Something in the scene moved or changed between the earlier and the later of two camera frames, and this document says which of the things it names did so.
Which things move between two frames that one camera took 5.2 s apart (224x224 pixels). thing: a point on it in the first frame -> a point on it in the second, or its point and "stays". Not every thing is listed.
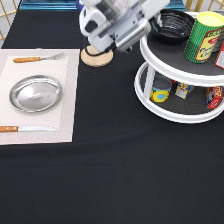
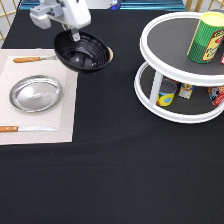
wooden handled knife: [14, 129] stays
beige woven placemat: [65, 70] stays
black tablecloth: [124, 164] stays
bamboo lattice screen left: [8, 11] stays
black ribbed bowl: [170, 26] -> [86, 55]
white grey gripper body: [119, 24] -> [74, 14]
